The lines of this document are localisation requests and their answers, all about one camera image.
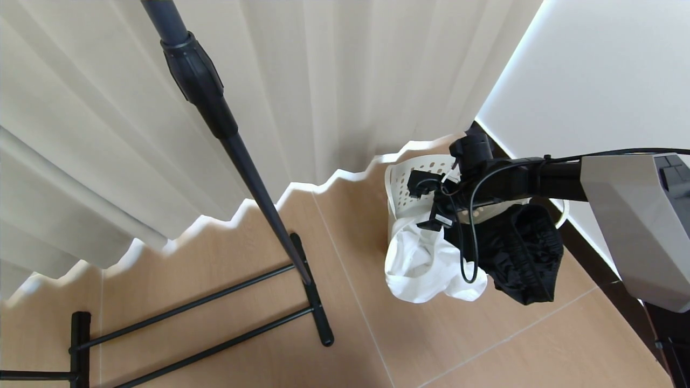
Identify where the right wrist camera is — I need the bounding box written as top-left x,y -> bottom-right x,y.
407,170 -> 449,199

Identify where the beige curtain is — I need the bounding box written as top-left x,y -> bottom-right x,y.
0,0 -> 545,302

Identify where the black garment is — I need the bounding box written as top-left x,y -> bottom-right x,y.
447,204 -> 564,306

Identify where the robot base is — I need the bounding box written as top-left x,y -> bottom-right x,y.
644,303 -> 690,388

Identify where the black clothes rack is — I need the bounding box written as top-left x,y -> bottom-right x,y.
0,0 -> 335,388

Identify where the white laundry basket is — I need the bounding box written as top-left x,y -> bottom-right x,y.
384,154 -> 570,243

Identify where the white printed t-shirt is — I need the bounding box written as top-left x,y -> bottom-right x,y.
384,214 -> 488,304

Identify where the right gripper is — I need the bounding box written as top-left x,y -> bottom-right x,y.
418,175 -> 486,233

